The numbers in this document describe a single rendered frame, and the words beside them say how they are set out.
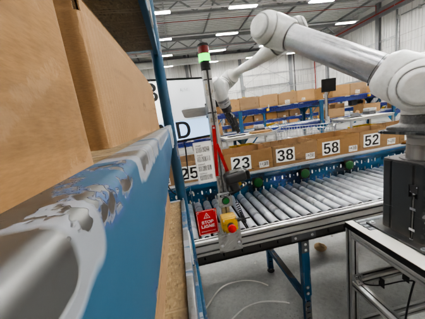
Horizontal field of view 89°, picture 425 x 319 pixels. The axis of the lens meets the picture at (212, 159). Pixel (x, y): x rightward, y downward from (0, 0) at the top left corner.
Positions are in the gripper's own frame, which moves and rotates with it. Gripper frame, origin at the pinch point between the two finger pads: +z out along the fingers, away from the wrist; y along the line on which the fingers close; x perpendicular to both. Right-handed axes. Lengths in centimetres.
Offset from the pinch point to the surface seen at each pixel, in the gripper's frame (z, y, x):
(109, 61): -84, 118, -53
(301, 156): 42, 26, 31
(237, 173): -19, 66, -34
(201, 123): -38, 41, -31
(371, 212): 44, 90, 19
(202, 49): -68, 44, -16
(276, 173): 37.8, 27.9, 4.9
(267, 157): 28.1, 18.1, 7.7
